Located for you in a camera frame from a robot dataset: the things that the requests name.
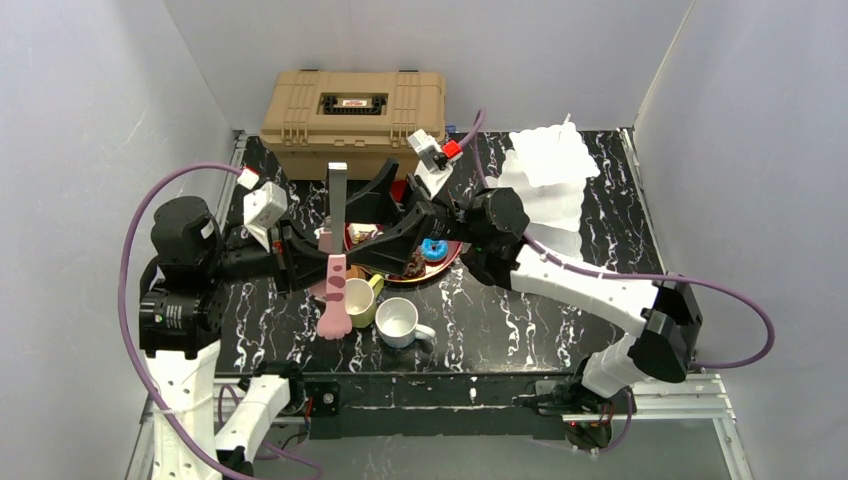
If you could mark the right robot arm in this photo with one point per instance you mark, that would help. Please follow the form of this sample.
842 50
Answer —
660 318

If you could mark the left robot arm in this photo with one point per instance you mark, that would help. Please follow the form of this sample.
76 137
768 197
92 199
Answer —
180 337

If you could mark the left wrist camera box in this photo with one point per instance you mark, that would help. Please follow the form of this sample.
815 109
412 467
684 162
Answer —
263 205

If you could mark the red round tray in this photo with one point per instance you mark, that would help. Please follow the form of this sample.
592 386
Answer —
432 270

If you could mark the tan plastic toolbox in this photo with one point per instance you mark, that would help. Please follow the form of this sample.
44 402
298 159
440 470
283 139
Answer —
316 117

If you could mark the white toy cake slice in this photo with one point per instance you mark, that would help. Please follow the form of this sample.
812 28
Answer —
360 233

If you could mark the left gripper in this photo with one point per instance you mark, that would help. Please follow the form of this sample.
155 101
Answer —
286 258

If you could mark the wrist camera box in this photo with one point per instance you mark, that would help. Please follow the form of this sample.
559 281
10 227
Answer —
436 160
263 205

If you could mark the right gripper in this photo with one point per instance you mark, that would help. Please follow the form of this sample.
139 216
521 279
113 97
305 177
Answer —
423 216

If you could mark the white tiered cake stand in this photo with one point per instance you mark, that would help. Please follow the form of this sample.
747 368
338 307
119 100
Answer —
549 168

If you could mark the yellow green mug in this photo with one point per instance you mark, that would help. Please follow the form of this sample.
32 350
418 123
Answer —
361 299

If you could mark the blue toy donut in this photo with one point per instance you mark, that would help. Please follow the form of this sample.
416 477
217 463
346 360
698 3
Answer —
434 251

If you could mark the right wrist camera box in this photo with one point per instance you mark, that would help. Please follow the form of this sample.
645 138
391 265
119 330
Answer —
436 160

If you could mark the pink handled metal tongs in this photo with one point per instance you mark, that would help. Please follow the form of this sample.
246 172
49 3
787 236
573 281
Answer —
335 322

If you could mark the wooden coaster stack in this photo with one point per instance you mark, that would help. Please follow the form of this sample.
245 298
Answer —
318 291

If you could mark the white grey mug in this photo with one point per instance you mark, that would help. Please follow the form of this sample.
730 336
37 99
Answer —
397 322

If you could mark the chocolate toy donut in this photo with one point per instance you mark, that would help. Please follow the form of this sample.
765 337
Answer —
415 268

